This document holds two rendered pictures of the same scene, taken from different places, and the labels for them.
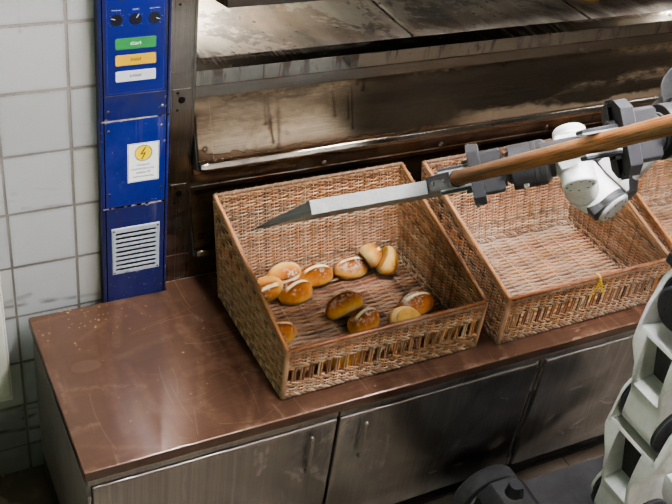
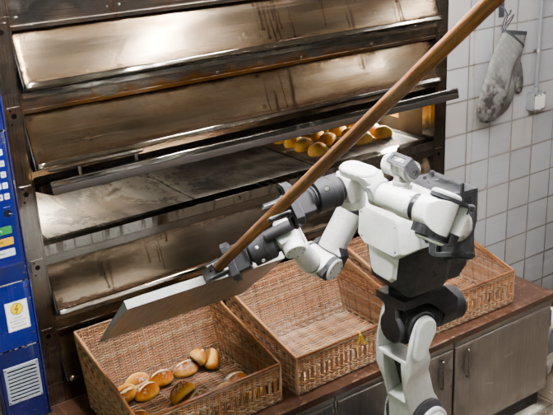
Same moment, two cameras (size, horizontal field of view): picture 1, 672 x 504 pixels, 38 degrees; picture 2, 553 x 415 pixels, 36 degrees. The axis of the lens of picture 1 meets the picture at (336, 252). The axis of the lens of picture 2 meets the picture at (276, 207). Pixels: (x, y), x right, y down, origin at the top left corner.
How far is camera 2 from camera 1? 0.73 m
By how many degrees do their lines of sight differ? 16
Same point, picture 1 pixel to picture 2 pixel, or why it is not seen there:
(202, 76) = (48, 249)
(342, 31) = (145, 205)
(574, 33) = not seen: hidden behind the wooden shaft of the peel
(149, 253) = (34, 384)
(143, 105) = (11, 274)
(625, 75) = not seen: hidden behind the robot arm
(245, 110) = (85, 268)
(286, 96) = (112, 254)
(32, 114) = not seen: outside the picture
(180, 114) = (39, 277)
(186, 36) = (32, 223)
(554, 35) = (292, 180)
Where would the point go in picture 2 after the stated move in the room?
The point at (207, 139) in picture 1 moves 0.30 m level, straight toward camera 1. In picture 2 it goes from (61, 292) to (61, 333)
